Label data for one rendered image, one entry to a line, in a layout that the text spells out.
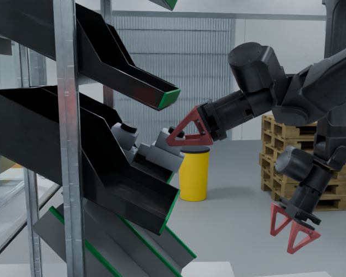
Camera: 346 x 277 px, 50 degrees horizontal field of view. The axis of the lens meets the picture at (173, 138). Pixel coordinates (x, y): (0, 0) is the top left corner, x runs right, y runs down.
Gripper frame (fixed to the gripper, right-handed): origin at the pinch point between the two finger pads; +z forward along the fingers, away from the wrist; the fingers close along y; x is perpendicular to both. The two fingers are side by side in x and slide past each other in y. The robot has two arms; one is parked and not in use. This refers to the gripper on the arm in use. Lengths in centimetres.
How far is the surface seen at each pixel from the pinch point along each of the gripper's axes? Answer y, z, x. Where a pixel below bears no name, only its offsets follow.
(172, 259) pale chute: -5.4, 12.4, 23.4
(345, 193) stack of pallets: -320, -81, 162
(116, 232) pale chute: 8.8, 14.2, 9.4
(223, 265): -32, 9, 42
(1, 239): -44, 75, 11
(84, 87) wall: -655, 225, -95
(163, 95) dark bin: 22.2, -5.1, -7.5
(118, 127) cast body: 1.9, 7.7, -6.1
